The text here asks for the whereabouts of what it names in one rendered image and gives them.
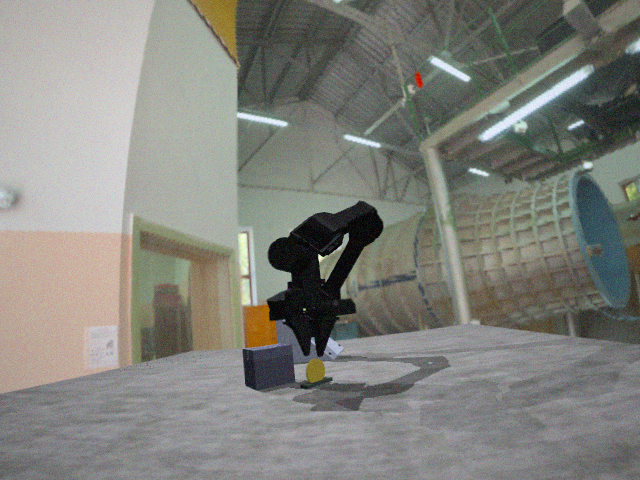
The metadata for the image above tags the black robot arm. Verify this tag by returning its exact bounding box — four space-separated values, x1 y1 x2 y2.
267 200 383 318

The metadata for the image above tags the gold coin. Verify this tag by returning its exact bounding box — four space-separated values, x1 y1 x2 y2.
306 358 325 384

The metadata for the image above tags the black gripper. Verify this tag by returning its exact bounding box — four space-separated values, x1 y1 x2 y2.
269 273 357 357

